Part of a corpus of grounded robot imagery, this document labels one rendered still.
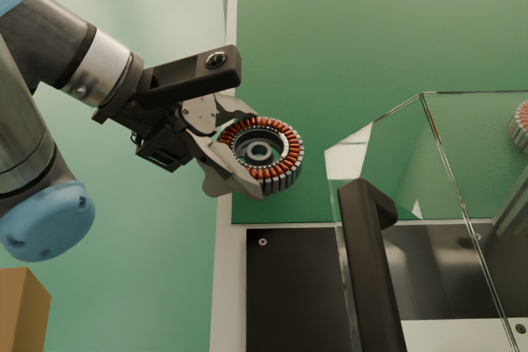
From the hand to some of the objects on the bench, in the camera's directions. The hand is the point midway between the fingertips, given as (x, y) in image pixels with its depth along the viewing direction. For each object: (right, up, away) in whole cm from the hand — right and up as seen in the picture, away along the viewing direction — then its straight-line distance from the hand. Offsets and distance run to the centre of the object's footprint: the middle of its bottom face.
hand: (263, 153), depth 59 cm
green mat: (+42, +15, +22) cm, 50 cm away
